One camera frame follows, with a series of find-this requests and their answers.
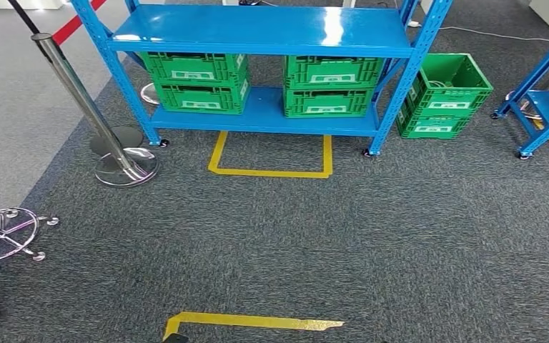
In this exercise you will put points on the red barrier belt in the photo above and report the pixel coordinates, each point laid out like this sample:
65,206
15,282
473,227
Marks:
73,23

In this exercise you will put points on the chrome stanchion post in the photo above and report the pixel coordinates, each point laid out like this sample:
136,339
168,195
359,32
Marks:
123,165

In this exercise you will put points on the blue metal shelf rack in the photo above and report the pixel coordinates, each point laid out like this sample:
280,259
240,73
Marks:
265,28
539,104

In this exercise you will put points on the black barrier belt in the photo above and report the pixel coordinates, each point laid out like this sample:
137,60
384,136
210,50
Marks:
23,16

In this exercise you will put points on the black router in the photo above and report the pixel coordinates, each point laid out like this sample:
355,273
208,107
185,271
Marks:
250,2

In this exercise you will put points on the white lit plinth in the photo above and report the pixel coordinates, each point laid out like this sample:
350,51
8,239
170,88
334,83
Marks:
19,4

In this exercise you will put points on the black robot foot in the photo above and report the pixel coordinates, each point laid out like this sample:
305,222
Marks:
176,339

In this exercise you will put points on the yellow floor tape strip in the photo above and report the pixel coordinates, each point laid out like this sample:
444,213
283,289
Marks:
255,322

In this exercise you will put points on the chrome stanchion base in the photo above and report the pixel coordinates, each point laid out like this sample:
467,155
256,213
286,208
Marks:
525,111

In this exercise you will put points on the chrome metal stand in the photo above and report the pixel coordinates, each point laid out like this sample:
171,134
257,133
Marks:
4,234

